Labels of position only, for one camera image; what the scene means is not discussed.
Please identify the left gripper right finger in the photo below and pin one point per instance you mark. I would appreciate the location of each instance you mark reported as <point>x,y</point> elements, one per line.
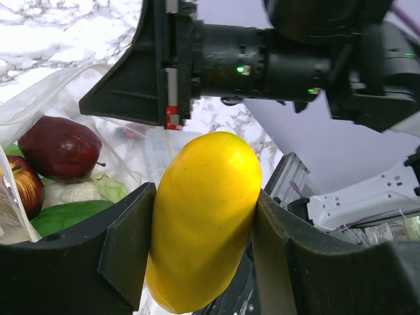
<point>301,270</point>

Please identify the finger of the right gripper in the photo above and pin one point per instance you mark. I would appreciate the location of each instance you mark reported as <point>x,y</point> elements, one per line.
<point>151,82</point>

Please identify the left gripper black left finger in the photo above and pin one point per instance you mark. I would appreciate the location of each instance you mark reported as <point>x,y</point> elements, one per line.
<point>94,267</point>

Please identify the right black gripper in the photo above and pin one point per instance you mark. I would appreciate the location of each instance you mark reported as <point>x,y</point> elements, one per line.
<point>367,67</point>

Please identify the green bell pepper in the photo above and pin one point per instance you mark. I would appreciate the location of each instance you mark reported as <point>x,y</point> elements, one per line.
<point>59,217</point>

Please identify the clear zip top bag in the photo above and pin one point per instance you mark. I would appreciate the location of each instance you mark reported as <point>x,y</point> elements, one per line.
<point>120,159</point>

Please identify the dark red apple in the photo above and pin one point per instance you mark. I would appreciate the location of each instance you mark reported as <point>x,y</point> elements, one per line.
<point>29,185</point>
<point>61,149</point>

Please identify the dark red apple front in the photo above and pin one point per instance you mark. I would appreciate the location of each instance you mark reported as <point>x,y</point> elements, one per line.
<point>61,149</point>

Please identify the red black utility knife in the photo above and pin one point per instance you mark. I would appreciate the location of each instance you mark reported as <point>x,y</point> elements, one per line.
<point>132,131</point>

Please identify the clear plastic parts box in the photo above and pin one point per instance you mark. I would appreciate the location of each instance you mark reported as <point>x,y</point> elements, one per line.
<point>159,147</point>

